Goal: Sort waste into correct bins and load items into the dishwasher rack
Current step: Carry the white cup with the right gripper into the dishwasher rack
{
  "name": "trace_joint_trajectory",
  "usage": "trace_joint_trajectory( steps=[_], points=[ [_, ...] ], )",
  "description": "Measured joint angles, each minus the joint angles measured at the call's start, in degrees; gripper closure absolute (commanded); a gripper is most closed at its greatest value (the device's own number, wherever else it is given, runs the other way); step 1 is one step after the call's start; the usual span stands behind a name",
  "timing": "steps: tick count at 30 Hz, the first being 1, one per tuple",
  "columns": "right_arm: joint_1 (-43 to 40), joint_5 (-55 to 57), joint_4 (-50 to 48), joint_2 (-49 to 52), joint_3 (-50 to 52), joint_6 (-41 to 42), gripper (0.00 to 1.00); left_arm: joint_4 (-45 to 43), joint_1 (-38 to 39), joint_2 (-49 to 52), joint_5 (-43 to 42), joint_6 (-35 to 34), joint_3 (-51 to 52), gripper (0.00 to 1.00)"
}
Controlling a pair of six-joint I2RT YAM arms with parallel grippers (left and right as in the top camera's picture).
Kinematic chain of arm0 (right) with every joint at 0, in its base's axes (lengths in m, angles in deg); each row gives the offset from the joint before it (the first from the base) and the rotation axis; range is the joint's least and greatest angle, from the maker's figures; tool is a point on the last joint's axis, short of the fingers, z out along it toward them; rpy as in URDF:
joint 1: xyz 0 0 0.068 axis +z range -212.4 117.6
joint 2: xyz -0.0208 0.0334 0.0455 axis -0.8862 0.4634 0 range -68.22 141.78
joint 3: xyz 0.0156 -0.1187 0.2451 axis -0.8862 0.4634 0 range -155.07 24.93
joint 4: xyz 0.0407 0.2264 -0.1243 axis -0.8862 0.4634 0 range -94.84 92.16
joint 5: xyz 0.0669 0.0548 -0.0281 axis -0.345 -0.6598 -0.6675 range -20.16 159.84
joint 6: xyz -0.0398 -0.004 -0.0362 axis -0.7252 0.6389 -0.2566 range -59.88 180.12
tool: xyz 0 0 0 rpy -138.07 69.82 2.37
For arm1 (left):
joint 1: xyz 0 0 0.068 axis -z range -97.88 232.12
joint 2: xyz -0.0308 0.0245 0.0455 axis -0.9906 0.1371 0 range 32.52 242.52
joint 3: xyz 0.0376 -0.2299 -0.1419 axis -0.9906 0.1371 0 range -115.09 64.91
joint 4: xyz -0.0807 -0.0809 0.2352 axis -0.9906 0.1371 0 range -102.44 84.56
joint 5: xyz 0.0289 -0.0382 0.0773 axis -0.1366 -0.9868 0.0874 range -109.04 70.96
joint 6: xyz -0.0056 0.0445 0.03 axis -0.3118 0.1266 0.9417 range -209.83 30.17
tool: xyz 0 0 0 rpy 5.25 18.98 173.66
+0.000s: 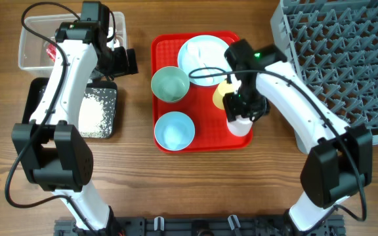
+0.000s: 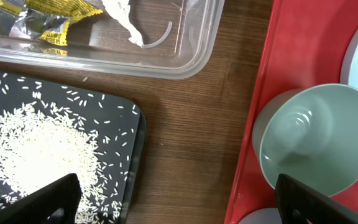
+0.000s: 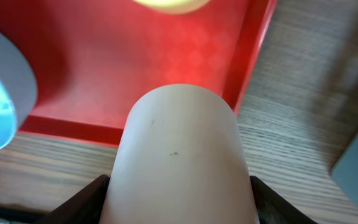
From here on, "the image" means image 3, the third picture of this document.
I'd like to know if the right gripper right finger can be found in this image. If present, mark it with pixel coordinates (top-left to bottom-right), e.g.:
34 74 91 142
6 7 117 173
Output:
250 176 317 224

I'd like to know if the red serving tray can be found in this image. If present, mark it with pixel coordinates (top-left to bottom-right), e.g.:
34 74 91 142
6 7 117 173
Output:
0 0 277 146

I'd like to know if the light blue bowl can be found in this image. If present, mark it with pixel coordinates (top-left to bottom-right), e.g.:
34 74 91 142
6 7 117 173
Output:
0 33 38 149

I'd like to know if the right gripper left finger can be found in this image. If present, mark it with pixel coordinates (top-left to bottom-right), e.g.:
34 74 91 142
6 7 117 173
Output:
34 175 110 224

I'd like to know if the yellow plastic cup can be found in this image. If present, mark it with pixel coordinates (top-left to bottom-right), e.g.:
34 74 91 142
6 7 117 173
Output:
134 0 209 14

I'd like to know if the white plastic cup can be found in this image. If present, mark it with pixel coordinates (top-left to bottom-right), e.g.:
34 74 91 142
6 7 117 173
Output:
100 84 259 224

